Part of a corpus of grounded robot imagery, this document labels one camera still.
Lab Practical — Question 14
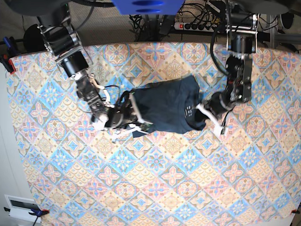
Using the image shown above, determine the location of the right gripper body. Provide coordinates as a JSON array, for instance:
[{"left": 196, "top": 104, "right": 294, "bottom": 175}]
[{"left": 122, "top": 103, "right": 143, "bottom": 129}]

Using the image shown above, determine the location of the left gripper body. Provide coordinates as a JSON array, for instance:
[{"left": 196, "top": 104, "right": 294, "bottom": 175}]
[{"left": 191, "top": 109, "right": 209, "bottom": 126}]

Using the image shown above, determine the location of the dark navy t-shirt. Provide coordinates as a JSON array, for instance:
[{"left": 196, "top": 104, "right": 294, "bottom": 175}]
[{"left": 133, "top": 75, "right": 205, "bottom": 134}]

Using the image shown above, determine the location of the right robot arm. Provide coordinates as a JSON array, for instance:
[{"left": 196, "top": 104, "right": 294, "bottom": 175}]
[{"left": 5, "top": 0, "right": 146, "bottom": 131}]

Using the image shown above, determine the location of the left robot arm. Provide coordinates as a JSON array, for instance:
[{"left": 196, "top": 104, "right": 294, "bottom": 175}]
[{"left": 192, "top": 0, "right": 295, "bottom": 123}]

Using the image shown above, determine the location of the patterned colourful tablecloth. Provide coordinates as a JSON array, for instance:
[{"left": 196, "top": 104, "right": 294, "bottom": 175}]
[{"left": 6, "top": 48, "right": 301, "bottom": 226}]

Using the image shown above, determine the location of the white power strip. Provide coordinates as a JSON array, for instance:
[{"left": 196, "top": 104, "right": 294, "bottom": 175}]
[{"left": 174, "top": 22, "right": 217, "bottom": 32}]

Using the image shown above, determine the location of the black round stool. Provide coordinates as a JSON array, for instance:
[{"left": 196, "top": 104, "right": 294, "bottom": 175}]
[{"left": 23, "top": 24, "right": 46, "bottom": 53}]

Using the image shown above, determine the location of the lower right orange clamp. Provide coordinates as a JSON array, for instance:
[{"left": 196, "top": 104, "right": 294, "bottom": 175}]
[{"left": 291, "top": 209, "right": 301, "bottom": 214}]

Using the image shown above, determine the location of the lower left table clamp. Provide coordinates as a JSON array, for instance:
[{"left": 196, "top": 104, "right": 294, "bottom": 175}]
[{"left": 3, "top": 206, "right": 50, "bottom": 226}]

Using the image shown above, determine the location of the table clamp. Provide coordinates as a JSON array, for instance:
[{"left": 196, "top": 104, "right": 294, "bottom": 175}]
[
  {"left": 3, "top": 206, "right": 50, "bottom": 226},
  {"left": 0, "top": 36, "right": 16, "bottom": 74}
]

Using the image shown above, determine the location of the upper left table clamp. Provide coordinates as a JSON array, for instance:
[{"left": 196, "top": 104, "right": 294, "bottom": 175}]
[{"left": 0, "top": 36, "right": 16, "bottom": 74}]

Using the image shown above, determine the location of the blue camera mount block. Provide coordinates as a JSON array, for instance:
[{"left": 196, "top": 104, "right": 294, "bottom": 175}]
[{"left": 112, "top": 0, "right": 184, "bottom": 15}]

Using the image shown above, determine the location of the aluminium frame post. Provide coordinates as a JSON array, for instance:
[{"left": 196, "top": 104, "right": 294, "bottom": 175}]
[{"left": 268, "top": 10, "right": 301, "bottom": 53}]

